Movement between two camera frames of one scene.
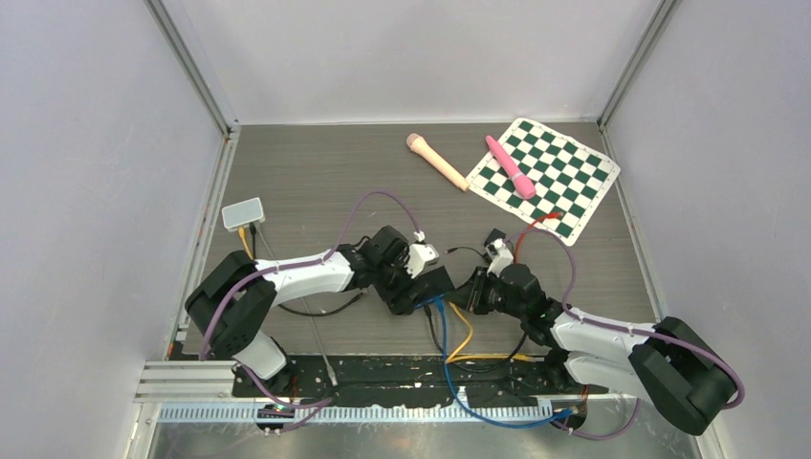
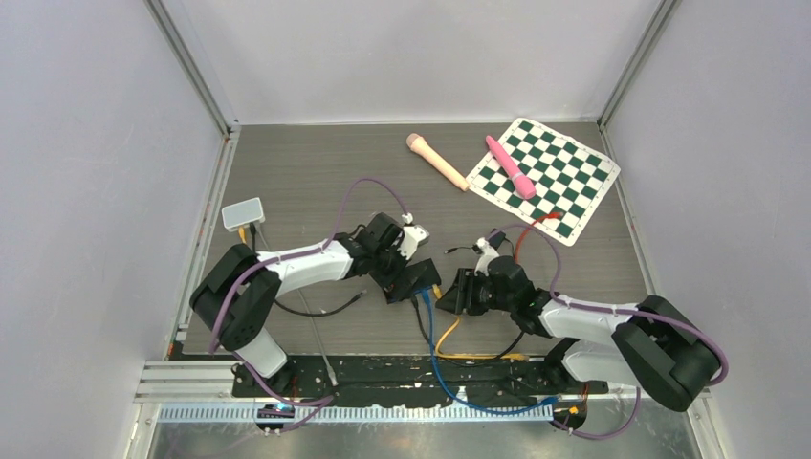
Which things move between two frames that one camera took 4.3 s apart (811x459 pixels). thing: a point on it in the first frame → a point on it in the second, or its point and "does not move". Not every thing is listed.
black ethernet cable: x=470 y=369 → x=486 y=361
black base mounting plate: x=410 y=381 does not move
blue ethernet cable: x=543 y=421 → x=551 y=400
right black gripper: x=471 y=296 does not move
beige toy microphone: x=418 y=144 does not move
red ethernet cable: x=528 y=227 does not move
